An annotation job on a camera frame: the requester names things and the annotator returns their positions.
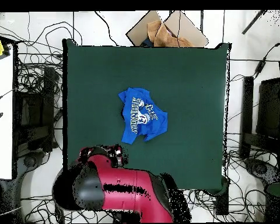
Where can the tan cloth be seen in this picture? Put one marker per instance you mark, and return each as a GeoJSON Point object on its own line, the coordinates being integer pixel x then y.
{"type": "Point", "coordinates": [164, 37]}

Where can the white desk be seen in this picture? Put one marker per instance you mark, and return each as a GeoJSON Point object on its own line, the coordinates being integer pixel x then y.
{"type": "Point", "coordinates": [1, 116]}

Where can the blue printed t-shirt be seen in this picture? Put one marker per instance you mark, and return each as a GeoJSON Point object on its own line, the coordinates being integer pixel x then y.
{"type": "Point", "coordinates": [142, 116]}

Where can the black rod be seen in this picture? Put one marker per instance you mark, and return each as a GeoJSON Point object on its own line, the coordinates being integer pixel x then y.
{"type": "Point", "coordinates": [253, 22]}

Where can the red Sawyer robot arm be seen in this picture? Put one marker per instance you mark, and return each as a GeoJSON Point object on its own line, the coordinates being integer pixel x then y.
{"type": "Point", "coordinates": [123, 184]}

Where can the dark green table cloth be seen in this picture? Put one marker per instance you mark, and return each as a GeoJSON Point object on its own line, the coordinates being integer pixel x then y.
{"type": "Point", "coordinates": [102, 93]}

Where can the open cardboard box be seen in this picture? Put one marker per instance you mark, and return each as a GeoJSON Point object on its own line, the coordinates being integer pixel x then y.
{"type": "Point", "coordinates": [186, 28]}

